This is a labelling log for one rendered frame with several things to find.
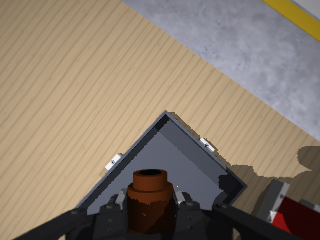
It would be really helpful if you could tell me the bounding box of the brown bottle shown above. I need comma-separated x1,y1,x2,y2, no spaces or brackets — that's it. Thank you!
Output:
127,169,175,235

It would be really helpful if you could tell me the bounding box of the red plastic crate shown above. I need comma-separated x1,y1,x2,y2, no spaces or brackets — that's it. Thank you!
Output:
272,196,320,240

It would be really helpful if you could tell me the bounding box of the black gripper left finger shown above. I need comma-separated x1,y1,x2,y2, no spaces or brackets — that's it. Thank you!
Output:
12,188,128,240

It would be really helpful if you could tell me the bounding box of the grey rectangular tray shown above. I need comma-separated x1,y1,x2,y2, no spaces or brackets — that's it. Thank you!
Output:
73,110,248,215

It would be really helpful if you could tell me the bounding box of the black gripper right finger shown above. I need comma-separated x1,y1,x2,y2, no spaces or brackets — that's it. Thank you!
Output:
173,186,305,240

